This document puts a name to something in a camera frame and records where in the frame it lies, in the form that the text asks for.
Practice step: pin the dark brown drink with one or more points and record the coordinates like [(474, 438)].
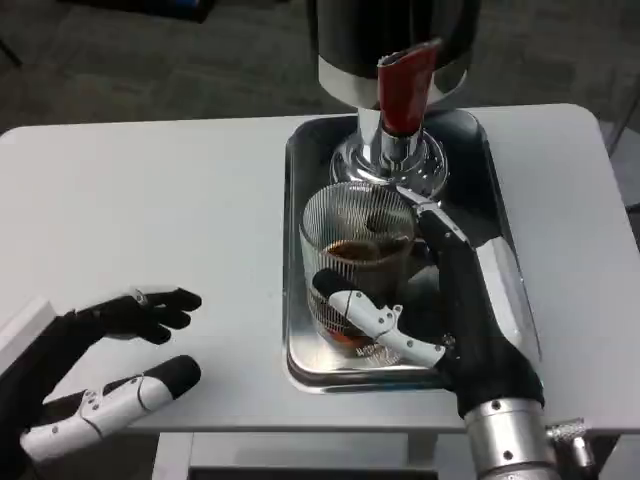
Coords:
[(360, 252)]

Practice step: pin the black steel drink dispenser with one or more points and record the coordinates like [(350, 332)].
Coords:
[(360, 40)]

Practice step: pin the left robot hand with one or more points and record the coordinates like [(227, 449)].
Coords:
[(80, 330)]

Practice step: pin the steel drip tray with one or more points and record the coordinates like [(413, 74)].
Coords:
[(320, 150)]

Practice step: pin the right silver robot forearm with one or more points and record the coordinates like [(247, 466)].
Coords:
[(510, 445)]

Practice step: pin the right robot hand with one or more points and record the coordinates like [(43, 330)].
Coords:
[(470, 320)]

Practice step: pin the clear ribbed glass cup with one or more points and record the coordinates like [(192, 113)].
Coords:
[(350, 220)]

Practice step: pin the black furniture leg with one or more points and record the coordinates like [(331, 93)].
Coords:
[(11, 50)]

